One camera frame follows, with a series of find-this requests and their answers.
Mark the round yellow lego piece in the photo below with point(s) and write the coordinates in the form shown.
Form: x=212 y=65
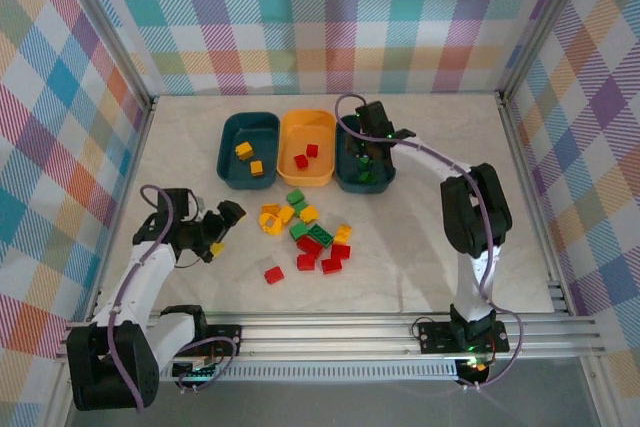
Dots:
x=265 y=224

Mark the large red lego brick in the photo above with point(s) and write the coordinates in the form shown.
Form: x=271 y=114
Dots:
x=310 y=246

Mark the long yellow lego brick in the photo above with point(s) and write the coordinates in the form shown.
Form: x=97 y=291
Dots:
x=342 y=234

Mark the long dark green lego brick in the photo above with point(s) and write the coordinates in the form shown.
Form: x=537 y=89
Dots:
x=320 y=235

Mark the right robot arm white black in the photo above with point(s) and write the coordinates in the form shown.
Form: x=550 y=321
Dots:
x=435 y=159

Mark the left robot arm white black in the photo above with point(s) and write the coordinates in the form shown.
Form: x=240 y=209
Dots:
x=145 y=277

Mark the dark teal plastic bin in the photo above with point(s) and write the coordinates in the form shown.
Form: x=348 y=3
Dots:
x=232 y=174
x=372 y=189

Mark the orange-yellow plastic bin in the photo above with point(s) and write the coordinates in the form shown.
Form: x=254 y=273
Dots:
x=307 y=177

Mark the circuit board with green lights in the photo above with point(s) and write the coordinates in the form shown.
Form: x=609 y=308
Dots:
x=197 y=373

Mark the circuit board with yellow plug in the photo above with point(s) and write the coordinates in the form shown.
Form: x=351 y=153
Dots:
x=475 y=367

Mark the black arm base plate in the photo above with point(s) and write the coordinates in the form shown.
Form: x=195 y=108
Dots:
x=225 y=337
x=432 y=339

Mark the aluminium side rail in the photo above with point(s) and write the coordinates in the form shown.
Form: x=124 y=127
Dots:
x=531 y=197
x=135 y=157

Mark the aluminium mounting rail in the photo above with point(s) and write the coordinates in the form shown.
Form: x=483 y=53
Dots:
x=325 y=334

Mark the aluminium frame post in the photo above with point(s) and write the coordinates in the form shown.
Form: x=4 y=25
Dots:
x=545 y=22
x=117 y=42

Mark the aluminium frame leg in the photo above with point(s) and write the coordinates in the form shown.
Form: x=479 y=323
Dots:
x=56 y=414
x=602 y=397

